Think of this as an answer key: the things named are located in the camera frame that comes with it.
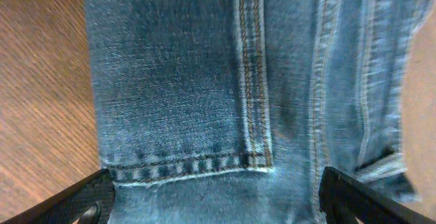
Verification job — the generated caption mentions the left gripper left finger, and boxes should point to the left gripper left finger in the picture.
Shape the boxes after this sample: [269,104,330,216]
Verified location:
[3,169,115,224]

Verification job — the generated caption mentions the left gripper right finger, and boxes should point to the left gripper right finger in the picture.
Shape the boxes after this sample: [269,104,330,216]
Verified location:
[319,167,435,224]

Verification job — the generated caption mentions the dark blue jeans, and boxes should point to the dark blue jeans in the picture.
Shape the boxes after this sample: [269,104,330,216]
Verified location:
[84,0,434,223]

